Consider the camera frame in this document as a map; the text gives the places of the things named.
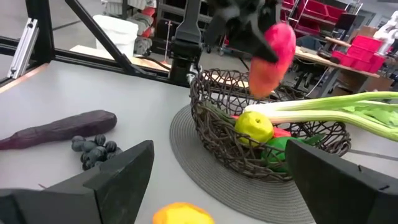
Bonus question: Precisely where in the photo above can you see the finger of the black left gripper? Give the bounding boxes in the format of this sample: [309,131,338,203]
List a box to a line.
[230,21,280,63]
[264,0,282,26]

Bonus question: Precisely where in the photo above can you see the white bin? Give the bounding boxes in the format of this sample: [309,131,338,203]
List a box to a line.
[92,14,139,58]

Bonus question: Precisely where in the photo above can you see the black table frame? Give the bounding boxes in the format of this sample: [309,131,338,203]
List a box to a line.
[0,0,193,88]

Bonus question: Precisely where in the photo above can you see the green bell pepper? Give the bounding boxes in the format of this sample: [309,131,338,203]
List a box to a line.
[260,136,325,174]

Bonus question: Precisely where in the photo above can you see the white robot figure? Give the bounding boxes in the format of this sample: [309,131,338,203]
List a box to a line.
[372,10,398,56]

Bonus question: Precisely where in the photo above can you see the silver aluminium extrusion post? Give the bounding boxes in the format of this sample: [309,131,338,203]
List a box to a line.
[6,17,40,80]

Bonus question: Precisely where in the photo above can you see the red storage bins on table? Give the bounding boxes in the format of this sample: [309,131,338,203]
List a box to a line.
[330,34,387,75]

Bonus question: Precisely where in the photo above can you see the green white celery bunch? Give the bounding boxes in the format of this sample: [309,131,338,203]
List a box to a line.
[243,90,398,142]

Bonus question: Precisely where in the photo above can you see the purple eggplant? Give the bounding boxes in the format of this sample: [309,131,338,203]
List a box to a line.
[0,109,118,151]

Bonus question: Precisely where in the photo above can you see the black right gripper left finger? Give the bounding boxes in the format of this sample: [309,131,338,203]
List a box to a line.
[0,139,155,224]

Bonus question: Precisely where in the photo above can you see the dark grape bunch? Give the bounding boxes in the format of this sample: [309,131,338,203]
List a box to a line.
[70,134,124,172]

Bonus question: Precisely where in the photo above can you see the grey round woven placemat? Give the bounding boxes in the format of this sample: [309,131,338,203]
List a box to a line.
[169,103,317,224]

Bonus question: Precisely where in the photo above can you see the black wire fruit basket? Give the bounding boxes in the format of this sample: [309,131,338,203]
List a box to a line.
[189,68,353,184]

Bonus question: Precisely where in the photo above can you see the dark green cucumber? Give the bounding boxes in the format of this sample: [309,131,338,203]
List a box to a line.
[203,101,238,127]

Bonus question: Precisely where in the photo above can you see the wooden table side board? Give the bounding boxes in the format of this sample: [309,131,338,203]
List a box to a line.
[68,44,171,73]

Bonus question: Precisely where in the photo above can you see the red storage bins on shelf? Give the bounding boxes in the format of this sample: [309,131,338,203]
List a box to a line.
[280,0,346,35]

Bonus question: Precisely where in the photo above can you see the red orange mango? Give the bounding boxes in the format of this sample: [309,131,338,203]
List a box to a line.
[248,22,297,99]

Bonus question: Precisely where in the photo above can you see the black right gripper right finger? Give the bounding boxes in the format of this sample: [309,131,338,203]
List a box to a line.
[285,139,398,224]

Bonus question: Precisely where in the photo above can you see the wooden top work table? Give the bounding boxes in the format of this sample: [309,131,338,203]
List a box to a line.
[292,45,382,99]

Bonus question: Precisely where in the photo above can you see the yellow-green apple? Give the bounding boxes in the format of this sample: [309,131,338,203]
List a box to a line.
[233,110,275,147]

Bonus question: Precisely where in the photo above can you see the orange fruit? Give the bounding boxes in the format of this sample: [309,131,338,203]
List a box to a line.
[152,202,216,224]

